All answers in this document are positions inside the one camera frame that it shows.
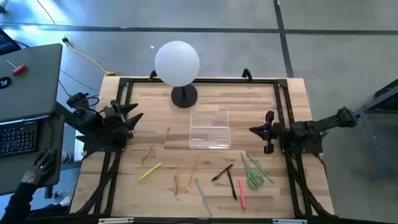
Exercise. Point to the black clamp hook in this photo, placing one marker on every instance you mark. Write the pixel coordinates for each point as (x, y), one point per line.
(153, 74)
(247, 74)

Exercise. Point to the white globe lamp black stand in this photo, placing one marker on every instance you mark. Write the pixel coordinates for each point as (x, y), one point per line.
(177, 62)

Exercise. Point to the green scissors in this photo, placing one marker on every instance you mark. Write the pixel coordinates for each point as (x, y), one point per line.
(252, 180)

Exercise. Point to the teal green pencil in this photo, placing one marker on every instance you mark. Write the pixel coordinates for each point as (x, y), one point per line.
(260, 168)

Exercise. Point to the white cup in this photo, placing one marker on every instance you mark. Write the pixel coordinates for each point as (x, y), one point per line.
(66, 156)

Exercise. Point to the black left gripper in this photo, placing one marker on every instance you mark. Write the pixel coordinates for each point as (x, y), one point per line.
(116, 126)

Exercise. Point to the dark grey side desk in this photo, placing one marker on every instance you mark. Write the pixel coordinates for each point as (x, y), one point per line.
(12, 174)

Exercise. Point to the blue pencil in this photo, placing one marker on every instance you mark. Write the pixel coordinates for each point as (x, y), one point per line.
(203, 197)

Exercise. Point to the silver frame bracket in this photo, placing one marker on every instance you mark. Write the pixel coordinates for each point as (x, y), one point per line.
(289, 221)
(115, 220)

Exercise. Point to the black keyboard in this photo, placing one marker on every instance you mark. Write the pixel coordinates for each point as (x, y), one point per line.
(17, 138)

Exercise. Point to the black aluminium table frame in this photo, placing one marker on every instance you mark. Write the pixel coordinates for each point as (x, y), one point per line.
(233, 81)

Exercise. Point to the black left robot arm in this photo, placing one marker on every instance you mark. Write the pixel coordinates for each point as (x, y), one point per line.
(90, 119)

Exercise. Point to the black pen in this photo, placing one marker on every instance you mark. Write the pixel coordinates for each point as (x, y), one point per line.
(222, 172)
(232, 185)

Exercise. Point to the orange wooden pencil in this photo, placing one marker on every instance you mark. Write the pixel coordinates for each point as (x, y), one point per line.
(178, 183)
(192, 175)

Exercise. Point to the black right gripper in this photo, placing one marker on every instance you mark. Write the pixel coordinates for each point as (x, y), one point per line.
(278, 131)

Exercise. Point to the person's gloved hand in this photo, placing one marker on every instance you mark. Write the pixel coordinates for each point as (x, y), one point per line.
(38, 168)

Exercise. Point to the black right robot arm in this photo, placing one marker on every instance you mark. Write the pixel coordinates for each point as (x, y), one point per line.
(326, 121)

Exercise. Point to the yellow highlighter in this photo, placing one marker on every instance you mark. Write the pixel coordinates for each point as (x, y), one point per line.
(150, 171)

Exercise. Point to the clear plastic supply box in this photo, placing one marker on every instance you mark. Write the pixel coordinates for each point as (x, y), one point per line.
(210, 137)

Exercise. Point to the short brown pencil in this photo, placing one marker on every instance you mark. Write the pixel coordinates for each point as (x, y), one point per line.
(166, 135)

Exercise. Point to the person's forearm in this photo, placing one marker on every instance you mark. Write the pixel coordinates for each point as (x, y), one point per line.
(15, 202)

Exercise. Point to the olive crayon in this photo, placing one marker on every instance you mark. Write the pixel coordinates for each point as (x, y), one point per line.
(147, 153)

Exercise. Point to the blue-grey metal cart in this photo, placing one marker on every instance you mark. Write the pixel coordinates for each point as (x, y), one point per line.
(379, 140)

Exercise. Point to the pink highlighter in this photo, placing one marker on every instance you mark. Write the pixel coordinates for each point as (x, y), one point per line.
(242, 194)

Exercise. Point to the black tablet screen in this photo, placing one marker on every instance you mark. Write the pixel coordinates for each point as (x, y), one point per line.
(7, 42)

